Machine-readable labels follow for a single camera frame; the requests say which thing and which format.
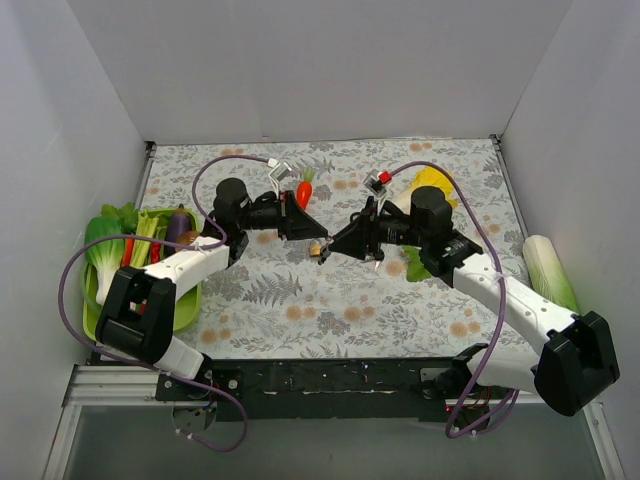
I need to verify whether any purple eggplant toy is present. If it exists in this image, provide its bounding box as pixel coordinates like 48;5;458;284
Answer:
165;204;192;243

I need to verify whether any green plastic tray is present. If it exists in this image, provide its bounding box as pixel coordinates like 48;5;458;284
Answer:
80;208;201;341

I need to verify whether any white radish toy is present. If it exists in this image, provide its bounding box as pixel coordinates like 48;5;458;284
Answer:
402;246;432;283

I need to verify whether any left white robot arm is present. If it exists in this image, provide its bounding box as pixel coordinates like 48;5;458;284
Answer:
95;178;328;400

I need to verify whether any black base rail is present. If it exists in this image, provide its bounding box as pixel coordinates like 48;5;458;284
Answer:
155;355;471;422

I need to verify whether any bok choy toy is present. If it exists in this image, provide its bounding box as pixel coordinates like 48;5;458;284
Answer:
85;216;125;305

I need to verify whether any large green napa cabbage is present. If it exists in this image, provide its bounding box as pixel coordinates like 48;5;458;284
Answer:
523;235;579;313

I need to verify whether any floral tablecloth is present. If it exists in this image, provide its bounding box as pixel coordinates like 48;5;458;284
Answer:
141;138;528;359

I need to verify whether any small brass padlock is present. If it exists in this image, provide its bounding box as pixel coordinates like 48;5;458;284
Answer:
309;243;323;258

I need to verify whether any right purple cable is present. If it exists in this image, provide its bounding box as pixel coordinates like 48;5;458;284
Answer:
382;161;521;441

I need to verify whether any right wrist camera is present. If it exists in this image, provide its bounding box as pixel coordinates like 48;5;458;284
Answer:
364;170;392;212

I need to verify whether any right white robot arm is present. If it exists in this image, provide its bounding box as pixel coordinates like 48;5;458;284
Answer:
321;186;620;416

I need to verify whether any orange toy carrot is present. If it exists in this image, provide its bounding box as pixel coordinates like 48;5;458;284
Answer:
296;168;315;210

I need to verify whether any celery stalk toy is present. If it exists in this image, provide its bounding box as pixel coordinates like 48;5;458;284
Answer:
129;210;168;268

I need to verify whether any green leafy lettuce toy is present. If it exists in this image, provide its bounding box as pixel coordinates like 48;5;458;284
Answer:
101;202;139;234

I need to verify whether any yellow napa cabbage toy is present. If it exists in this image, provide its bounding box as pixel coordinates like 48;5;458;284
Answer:
392;167;458;214

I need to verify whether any red chili pepper toy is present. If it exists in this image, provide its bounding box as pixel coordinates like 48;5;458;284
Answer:
149;242;162;264

